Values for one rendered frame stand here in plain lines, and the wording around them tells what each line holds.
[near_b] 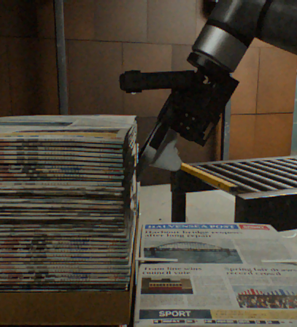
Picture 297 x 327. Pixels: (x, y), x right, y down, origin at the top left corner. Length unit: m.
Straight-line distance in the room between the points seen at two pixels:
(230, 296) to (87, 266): 0.22
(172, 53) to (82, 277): 4.07
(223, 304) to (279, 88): 4.72
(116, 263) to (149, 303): 0.11
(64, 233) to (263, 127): 4.71
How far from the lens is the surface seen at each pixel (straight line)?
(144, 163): 0.55
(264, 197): 1.19
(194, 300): 0.56
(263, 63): 5.04
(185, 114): 0.58
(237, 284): 0.61
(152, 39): 4.37
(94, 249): 0.45
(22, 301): 0.50
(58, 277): 0.48
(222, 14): 0.59
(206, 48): 0.58
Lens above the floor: 1.11
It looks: 11 degrees down
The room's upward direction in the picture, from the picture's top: straight up
